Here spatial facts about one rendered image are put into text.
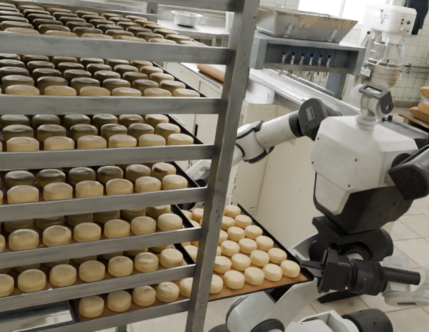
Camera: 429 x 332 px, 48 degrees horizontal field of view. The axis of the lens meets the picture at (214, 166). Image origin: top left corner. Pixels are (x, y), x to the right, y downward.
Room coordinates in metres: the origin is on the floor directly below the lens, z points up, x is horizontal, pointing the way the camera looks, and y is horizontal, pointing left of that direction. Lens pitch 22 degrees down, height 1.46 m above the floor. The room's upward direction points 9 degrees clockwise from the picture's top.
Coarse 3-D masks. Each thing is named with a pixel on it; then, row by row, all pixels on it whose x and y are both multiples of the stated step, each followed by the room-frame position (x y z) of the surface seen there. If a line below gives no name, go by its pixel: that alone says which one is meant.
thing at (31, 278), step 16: (96, 256) 0.84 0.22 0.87; (112, 256) 0.85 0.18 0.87; (128, 256) 0.88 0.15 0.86; (144, 256) 0.86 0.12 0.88; (160, 256) 0.87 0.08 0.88; (176, 256) 0.88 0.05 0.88; (0, 272) 0.74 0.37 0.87; (16, 272) 0.76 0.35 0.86; (32, 272) 0.75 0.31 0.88; (48, 272) 0.78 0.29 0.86; (64, 272) 0.76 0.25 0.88; (80, 272) 0.78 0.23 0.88; (96, 272) 0.78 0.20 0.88; (112, 272) 0.80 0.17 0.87; (128, 272) 0.81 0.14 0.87; (144, 272) 0.83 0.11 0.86; (0, 288) 0.69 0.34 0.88; (16, 288) 0.72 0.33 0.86; (32, 288) 0.71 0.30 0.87; (48, 288) 0.73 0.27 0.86
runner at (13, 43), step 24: (0, 48) 0.66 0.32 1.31; (24, 48) 0.68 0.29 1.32; (48, 48) 0.69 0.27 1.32; (72, 48) 0.71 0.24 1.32; (96, 48) 0.73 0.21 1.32; (120, 48) 0.75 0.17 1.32; (144, 48) 0.77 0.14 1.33; (168, 48) 0.79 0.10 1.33; (192, 48) 0.81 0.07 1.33; (216, 48) 0.84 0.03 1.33
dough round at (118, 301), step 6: (114, 294) 0.83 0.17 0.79; (120, 294) 0.83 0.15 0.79; (126, 294) 0.84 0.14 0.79; (108, 300) 0.81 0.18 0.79; (114, 300) 0.81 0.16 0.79; (120, 300) 0.81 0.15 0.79; (126, 300) 0.82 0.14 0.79; (108, 306) 0.81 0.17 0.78; (114, 306) 0.80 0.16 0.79; (120, 306) 0.80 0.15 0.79; (126, 306) 0.81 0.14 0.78
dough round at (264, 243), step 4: (260, 236) 1.18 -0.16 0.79; (264, 236) 1.18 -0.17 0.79; (256, 240) 1.16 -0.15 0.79; (260, 240) 1.16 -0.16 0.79; (264, 240) 1.16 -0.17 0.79; (268, 240) 1.16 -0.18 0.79; (272, 240) 1.17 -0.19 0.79; (260, 244) 1.14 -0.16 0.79; (264, 244) 1.14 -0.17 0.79; (268, 244) 1.14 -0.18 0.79; (272, 244) 1.15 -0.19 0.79; (260, 248) 1.14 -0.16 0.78; (264, 248) 1.14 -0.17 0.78; (268, 248) 1.14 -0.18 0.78
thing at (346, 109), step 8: (256, 72) 3.37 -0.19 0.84; (264, 72) 3.28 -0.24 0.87; (272, 72) 3.19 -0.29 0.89; (272, 80) 3.18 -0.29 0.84; (280, 80) 3.10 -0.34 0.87; (288, 80) 3.03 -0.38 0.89; (288, 88) 3.01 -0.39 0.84; (296, 88) 2.94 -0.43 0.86; (304, 88) 2.88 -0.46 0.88; (312, 88) 2.84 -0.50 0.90; (312, 96) 2.80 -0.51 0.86; (320, 96) 2.74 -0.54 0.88; (328, 96) 2.69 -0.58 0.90; (328, 104) 2.66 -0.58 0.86; (336, 104) 2.61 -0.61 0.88; (344, 104) 2.56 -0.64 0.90; (344, 112) 2.54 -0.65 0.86; (352, 112) 2.49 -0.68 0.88
